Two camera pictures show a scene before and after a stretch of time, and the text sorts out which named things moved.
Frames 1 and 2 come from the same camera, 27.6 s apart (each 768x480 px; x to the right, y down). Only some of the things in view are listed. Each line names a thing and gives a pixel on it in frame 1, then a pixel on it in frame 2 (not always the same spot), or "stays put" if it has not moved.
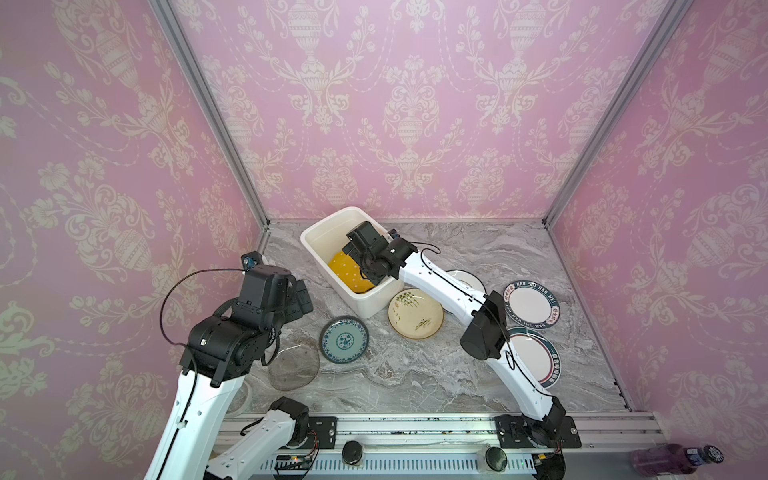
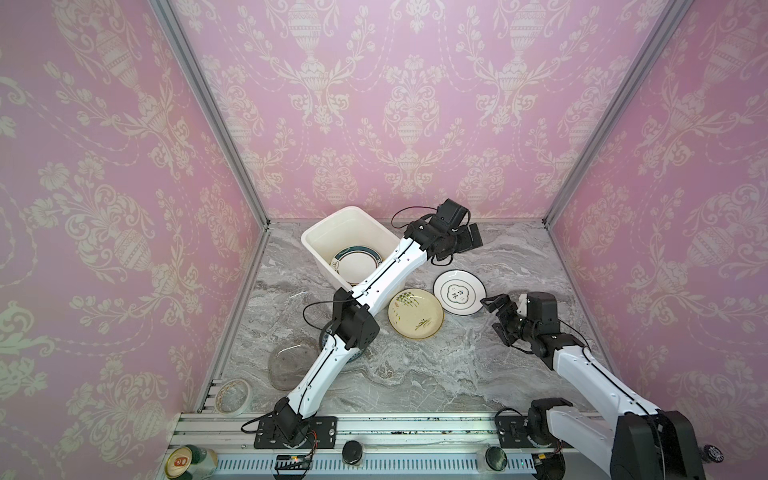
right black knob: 495,458 stays put
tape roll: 241,400 stays put
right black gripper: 365,258 to 510,318
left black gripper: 297,307 to 465,240
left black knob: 352,452 stays put
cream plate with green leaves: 415,314 stays put
